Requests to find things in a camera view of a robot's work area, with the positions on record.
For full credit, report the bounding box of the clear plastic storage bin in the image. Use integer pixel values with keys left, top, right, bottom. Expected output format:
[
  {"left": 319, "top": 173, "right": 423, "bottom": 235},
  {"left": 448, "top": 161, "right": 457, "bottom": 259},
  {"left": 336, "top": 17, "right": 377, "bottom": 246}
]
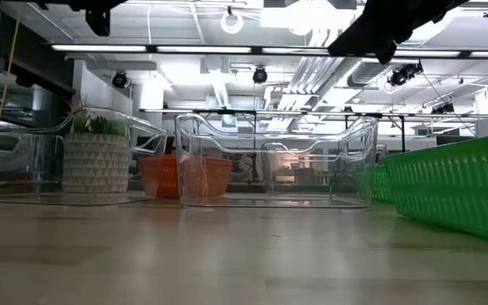
[
  {"left": 261, "top": 141, "right": 390, "bottom": 201},
  {"left": 175, "top": 113, "right": 380, "bottom": 209},
  {"left": 0, "top": 106, "right": 169, "bottom": 207}
]

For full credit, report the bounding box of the green plastic basket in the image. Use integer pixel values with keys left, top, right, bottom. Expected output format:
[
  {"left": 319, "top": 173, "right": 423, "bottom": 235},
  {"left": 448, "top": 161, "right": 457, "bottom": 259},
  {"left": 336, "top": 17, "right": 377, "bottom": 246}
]
[
  {"left": 381, "top": 133, "right": 488, "bottom": 245},
  {"left": 353, "top": 164, "right": 396, "bottom": 203}
]

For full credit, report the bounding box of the orange plastic basket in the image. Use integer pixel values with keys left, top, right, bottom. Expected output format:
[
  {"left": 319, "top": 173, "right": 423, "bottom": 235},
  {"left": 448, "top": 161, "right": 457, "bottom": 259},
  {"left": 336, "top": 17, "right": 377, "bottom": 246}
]
[{"left": 137, "top": 157, "right": 233, "bottom": 200}]

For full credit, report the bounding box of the white patterned potted plant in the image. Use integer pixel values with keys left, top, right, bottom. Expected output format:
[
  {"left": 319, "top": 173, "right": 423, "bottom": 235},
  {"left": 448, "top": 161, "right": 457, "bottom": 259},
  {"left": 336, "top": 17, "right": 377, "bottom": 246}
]
[{"left": 61, "top": 101, "right": 131, "bottom": 195}]

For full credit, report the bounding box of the dark computer monitor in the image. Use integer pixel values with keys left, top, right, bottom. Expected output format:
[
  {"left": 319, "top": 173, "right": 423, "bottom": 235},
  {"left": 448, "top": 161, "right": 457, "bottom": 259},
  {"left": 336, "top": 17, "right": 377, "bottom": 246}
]
[{"left": 435, "top": 134, "right": 477, "bottom": 147}]

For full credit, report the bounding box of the black mounted camera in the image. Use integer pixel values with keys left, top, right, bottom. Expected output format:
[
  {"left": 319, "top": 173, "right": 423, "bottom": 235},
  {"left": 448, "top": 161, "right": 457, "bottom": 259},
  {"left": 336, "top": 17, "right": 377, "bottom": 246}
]
[
  {"left": 252, "top": 66, "right": 269, "bottom": 85},
  {"left": 111, "top": 70, "right": 129, "bottom": 89},
  {"left": 432, "top": 101, "right": 456, "bottom": 115},
  {"left": 386, "top": 62, "right": 424, "bottom": 88}
]

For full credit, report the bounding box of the black aluminium rig frame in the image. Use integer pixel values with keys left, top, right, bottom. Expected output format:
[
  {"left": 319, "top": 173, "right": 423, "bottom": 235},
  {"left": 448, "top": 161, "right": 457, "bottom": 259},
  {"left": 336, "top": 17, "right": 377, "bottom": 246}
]
[{"left": 51, "top": 42, "right": 488, "bottom": 60}]

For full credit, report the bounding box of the white ring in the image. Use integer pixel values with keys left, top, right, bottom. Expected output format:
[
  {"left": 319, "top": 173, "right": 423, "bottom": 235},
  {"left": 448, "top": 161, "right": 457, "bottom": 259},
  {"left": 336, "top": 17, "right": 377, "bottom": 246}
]
[{"left": 219, "top": 10, "right": 245, "bottom": 35}]

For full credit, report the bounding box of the yellow hanging cable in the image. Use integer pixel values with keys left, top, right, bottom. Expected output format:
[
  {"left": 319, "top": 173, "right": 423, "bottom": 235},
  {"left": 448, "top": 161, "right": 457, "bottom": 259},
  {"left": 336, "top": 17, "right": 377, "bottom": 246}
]
[{"left": 0, "top": 16, "right": 20, "bottom": 149}]

